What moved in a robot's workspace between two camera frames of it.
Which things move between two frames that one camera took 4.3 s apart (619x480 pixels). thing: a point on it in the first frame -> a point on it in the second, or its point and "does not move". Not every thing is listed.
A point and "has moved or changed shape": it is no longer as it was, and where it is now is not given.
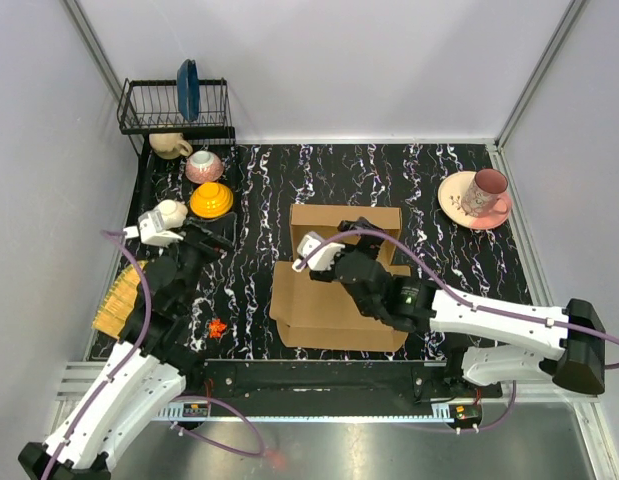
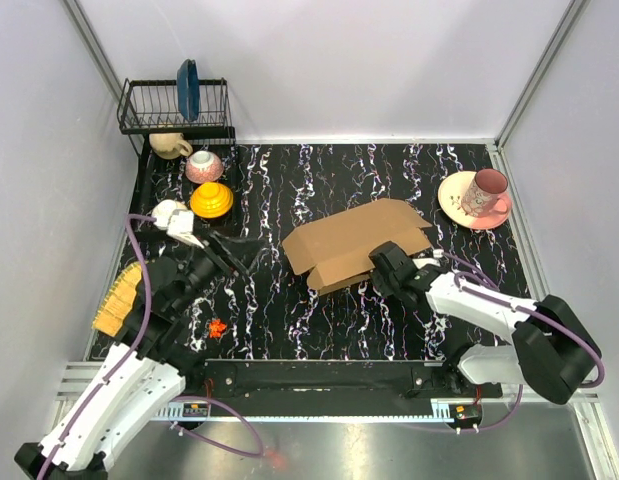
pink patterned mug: [485, 194] does not move
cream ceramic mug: [169, 145] does not move
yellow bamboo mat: [112, 315] does not move
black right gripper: [357, 225] -> [378, 281]
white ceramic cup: [173, 213] does not move
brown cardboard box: [323, 314] has moved or changed shape
